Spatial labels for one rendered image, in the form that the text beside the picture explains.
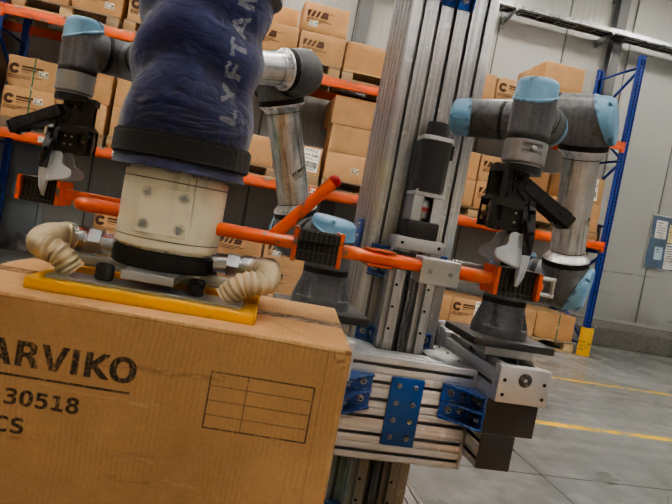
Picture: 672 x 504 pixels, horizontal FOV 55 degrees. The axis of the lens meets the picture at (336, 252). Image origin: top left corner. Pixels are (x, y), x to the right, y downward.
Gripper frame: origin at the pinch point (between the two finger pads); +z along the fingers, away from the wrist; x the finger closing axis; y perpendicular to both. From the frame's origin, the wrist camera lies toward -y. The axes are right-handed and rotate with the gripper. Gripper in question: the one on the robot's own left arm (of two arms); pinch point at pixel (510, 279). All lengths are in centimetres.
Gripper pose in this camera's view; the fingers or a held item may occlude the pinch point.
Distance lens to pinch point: 118.8
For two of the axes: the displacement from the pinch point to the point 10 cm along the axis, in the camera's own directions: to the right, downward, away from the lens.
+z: -1.8, 9.8, 0.5
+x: 0.8, 0.7, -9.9
